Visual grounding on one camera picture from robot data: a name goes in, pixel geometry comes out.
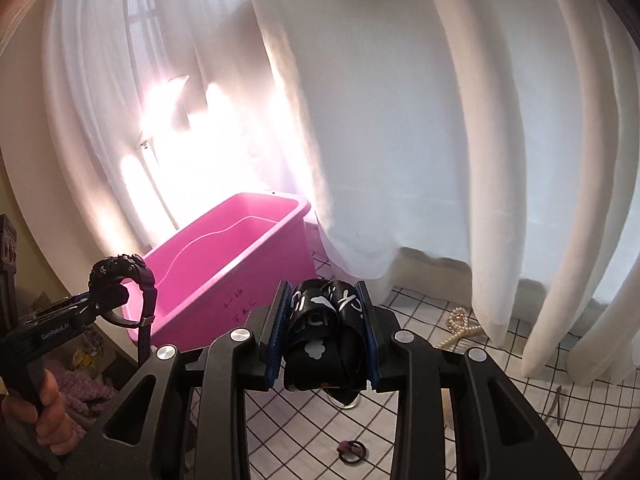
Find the pearl gold claw clip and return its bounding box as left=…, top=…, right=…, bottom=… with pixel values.
left=434, top=307, right=483, bottom=350

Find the purple bead black hair tie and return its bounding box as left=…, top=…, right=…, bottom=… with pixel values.
left=337, top=439, right=369, bottom=465

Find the black studded headband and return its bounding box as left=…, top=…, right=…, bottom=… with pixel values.
left=88, top=255, right=157, bottom=367

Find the brown snap hair clip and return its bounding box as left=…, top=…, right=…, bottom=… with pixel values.
left=544, top=385, right=563, bottom=426

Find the person's left hand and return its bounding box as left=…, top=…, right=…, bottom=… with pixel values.
left=1, top=370, right=78, bottom=456

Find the black grid white tablecloth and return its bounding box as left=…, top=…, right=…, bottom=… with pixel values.
left=184, top=219, right=640, bottom=480

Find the pink plastic bin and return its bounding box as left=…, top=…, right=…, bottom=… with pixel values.
left=143, top=193, right=316, bottom=351

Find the white curtain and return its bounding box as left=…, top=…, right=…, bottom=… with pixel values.
left=42, top=0, right=639, bottom=384

